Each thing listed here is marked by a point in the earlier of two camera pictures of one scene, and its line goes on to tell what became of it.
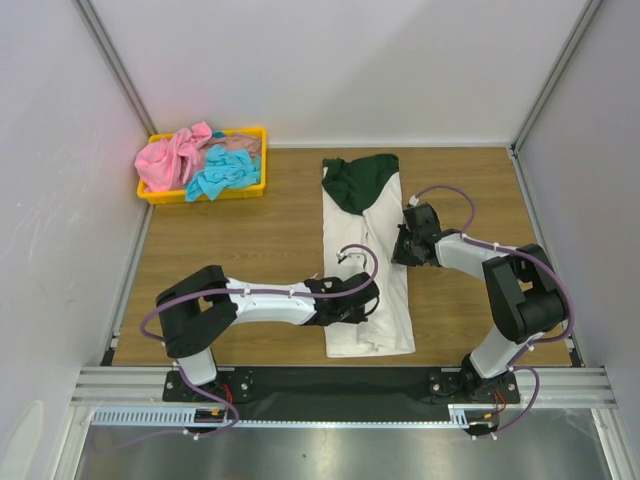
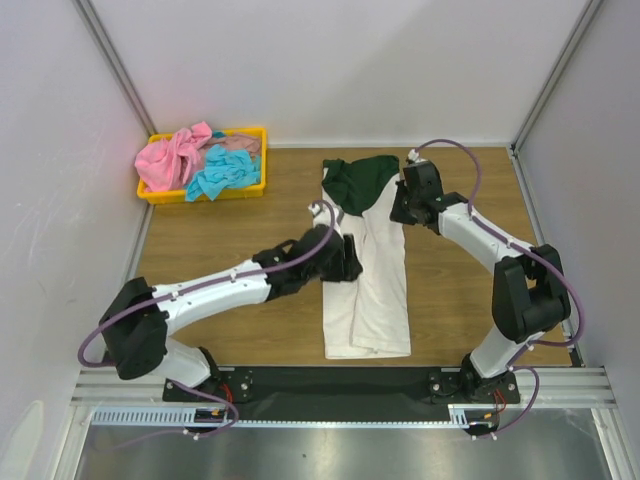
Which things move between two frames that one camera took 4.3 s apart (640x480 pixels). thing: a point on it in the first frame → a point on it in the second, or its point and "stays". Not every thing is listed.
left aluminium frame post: (98, 33) stays
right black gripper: (405, 246) → (407, 204)
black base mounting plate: (345, 392) stays
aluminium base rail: (589, 385) stays
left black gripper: (355, 316) → (348, 268)
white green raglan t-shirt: (362, 205) stays
